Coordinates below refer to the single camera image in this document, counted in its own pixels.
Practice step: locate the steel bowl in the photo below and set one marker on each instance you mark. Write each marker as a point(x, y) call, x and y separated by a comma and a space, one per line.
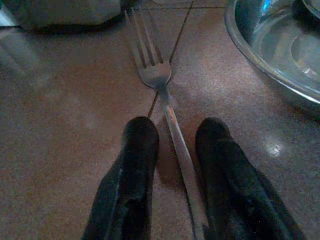
point(275, 50)

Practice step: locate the metal fork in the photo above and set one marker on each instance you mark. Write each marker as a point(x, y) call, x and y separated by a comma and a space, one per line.
point(156, 75)

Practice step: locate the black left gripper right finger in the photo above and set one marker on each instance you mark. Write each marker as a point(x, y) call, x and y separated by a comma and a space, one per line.
point(220, 162)

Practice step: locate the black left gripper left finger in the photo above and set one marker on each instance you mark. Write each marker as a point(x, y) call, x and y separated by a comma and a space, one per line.
point(135, 155)

